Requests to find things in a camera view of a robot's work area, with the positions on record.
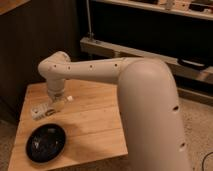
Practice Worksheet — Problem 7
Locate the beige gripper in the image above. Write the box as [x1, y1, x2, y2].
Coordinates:
[47, 89, 66, 114]

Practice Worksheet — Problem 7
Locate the clear plastic bottle white cap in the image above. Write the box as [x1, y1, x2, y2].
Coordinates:
[30, 96, 73, 121]

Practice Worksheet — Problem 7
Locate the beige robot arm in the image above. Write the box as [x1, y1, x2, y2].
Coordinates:
[38, 51, 192, 171]

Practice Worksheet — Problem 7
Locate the black ceramic bowl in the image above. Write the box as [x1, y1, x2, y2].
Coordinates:
[25, 123, 66, 163]

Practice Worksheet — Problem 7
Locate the wooden table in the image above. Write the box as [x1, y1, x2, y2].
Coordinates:
[8, 80, 127, 171]

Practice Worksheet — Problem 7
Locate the metal vertical pole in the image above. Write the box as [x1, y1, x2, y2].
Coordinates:
[86, 0, 94, 41]

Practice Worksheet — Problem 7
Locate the black handle object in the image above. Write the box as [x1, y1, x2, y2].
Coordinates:
[177, 58, 209, 70]

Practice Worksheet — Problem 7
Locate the grey metal rail beam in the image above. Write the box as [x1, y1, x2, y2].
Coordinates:
[80, 37, 213, 84]

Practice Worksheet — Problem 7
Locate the wooden wall shelf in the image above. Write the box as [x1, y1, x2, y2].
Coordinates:
[93, 0, 213, 21]

